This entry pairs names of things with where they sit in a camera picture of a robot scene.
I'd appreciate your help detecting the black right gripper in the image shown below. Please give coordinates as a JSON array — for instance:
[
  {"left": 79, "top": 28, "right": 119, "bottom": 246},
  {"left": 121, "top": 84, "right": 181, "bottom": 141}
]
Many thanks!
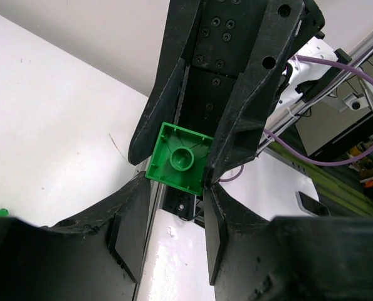
[{"left": 128, "top": 0, "right": 327, "bottom": 189}]

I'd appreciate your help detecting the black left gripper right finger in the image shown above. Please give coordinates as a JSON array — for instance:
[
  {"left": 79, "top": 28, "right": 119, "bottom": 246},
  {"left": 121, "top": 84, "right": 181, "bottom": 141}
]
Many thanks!
[{"left": 203, "top": 184, "right": 373, "bottom": 300}]

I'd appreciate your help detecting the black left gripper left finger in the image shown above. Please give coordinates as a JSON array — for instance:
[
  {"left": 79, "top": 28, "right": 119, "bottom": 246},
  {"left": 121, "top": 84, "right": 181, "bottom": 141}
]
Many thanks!
[{"left": 0, "top": 172, "right": 150, "bottom": 300}]

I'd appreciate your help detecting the green number three lego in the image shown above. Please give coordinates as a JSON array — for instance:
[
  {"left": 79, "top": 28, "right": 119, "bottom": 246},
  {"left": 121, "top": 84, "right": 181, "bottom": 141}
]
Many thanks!
[{"left": 145, "top": 122, "right": 213, "bottom": 196}]

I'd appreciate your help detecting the aluminium table edge rail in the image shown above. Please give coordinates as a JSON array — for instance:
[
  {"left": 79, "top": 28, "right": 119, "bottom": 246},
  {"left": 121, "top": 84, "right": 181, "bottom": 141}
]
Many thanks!
[{"left": 149, "top": 181, "right": 166, "bottom": 219}]

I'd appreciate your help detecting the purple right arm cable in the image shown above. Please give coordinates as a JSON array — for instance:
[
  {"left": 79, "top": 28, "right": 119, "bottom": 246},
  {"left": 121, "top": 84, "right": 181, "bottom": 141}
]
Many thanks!
[{"left": 220, "top": 55, "right": 373, "bottom": 183}]

